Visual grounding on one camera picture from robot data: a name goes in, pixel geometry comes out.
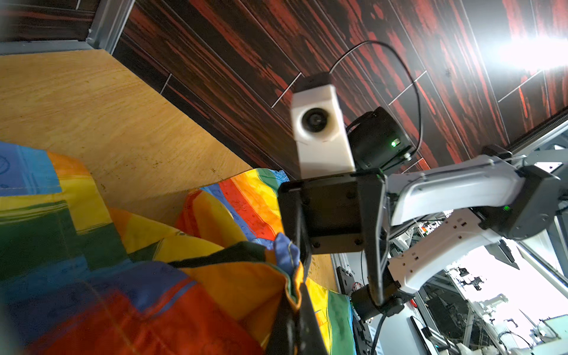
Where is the rainbow striped zip jacket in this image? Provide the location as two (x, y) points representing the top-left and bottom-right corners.
(1, 143), (356, 354)

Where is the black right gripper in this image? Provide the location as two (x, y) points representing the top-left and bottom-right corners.
(277, 170), (387, 306)

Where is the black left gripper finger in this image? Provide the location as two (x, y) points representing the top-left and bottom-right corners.
(266, 284), (328, 355)

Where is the aluminium frame post right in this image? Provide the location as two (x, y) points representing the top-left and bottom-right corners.
(86, 0), (135, 55)

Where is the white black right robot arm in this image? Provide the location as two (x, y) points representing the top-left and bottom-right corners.
(278, 106), (567, 320)

